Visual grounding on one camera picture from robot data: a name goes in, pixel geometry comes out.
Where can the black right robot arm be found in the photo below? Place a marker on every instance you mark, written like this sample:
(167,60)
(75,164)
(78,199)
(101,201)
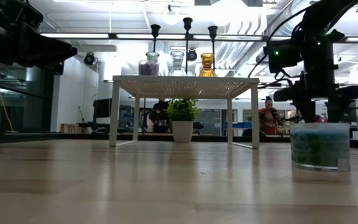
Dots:
(322,15)

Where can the amber glass candle holder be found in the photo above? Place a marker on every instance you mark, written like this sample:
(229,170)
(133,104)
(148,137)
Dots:
(207,67)

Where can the blue candle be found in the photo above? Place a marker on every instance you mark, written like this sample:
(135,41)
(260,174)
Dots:
(320,149)

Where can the purple candle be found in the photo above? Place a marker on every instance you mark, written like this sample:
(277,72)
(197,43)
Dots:
(148,69)

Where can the black ceiling spotlight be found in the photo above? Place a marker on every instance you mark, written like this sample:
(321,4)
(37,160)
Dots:
(192,55)
(89,58)

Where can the black computer monitor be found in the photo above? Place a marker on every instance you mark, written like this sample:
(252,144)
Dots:
(102,108)

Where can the silver air duct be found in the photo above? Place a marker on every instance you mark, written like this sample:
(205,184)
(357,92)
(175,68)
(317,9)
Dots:
(244,49)

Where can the person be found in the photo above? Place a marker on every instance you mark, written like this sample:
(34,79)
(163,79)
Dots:
(269,119)
(160,115)

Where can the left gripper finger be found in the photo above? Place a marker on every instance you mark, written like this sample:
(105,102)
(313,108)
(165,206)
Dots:
(48,49)

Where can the white perforated metal shelf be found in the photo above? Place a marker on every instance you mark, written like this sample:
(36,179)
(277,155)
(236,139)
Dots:
(182,88)

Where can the green potted plant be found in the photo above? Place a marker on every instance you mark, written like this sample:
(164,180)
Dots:
(182,130)

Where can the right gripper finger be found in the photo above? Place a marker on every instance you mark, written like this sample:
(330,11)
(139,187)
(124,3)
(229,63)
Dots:
(308,110)
(337,110)

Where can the clear ribbed glass candle holder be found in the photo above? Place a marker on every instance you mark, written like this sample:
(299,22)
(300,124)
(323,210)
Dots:
(177,60)

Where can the black aluminium table frame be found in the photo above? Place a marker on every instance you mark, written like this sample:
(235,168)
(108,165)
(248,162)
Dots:
(275,138)

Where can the round white pendant lamp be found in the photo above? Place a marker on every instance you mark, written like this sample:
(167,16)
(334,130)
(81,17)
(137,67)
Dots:
(171,17)

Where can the wooden box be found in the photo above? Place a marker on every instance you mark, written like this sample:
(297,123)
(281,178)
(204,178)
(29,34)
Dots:
(71,128)

